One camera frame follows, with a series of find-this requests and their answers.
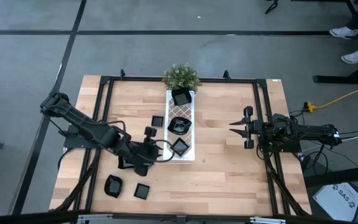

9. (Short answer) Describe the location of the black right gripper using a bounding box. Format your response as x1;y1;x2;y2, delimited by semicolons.
229;105;263;150

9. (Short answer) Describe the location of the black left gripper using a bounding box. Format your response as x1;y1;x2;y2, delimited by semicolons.
121;126;160;177

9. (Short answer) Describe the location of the small black square plate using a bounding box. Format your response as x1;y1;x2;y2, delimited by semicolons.
170;138;191;158
151;115;165;128
133;182;151;200

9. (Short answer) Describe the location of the black oval plate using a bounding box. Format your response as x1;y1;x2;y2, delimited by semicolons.
167;116;193;136
104;174;124;198

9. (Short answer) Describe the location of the black deep square bowl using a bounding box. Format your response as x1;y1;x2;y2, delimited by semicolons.
171;88;193;106

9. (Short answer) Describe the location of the black wavy square plate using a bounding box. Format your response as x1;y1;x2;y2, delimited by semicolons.
117;155;135;170

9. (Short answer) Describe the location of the white lattice rack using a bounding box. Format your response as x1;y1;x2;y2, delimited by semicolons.
163;90;196;165

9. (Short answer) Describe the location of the green potted plant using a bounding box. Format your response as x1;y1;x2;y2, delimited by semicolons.
162;63;202;91

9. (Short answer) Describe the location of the black side table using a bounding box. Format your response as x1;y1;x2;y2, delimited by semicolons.
303;163;358;187

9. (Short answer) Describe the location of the black crossbar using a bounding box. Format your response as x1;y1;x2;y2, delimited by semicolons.
0;210;358;224

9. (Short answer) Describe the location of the white SA5 printed sheet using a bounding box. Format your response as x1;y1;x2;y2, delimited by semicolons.
311;182;358;222

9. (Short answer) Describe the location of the person's left foot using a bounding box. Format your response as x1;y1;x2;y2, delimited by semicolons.
340;49;358;65

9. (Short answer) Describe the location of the person's foot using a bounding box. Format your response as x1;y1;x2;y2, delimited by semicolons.
328;26;358;40
340;49;358;65

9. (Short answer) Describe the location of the person's right foot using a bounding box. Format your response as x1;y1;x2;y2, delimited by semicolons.
328;26;358;40

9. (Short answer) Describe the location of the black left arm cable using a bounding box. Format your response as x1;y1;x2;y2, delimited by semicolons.
152;139;175;163

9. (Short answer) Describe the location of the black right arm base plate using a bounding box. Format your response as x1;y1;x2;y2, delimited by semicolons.
257;129;301;153

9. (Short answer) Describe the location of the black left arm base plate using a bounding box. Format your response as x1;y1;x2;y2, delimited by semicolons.
63;124;105;149

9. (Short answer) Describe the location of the yellow extension cable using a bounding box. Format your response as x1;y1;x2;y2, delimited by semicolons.
303;80;358;113

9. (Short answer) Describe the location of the silver bracket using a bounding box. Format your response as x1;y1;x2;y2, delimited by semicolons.
76;213;113;224
249;217;287;224

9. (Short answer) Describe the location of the black desk frame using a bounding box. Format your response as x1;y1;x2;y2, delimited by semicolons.
313;0;358;85

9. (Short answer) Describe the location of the white cable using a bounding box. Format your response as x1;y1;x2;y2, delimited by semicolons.
301;129;358;150

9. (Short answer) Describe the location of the black looped cable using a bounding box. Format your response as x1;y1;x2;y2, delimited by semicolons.
265;0;280;15

